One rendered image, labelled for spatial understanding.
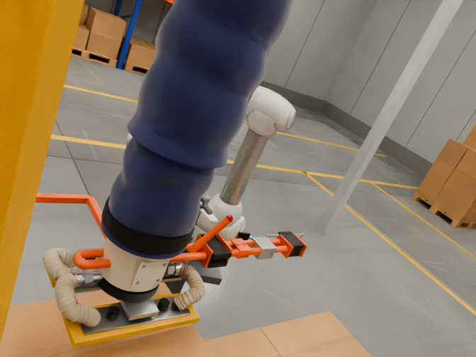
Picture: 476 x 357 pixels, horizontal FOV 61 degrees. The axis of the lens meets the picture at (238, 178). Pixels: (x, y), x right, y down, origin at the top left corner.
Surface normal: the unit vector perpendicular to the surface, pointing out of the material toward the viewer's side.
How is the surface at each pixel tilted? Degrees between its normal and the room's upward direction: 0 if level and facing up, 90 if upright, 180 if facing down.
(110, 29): 90
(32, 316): 0
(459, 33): 90
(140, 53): 90
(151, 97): 100
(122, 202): 76
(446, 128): 90
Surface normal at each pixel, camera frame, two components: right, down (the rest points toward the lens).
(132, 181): -0.53, 0.40
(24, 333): 0.38, -0.85
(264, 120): -0.33, 0.41
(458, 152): -0.78, -0.09
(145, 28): 0.50, 0.52
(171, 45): -0.74, 0.29
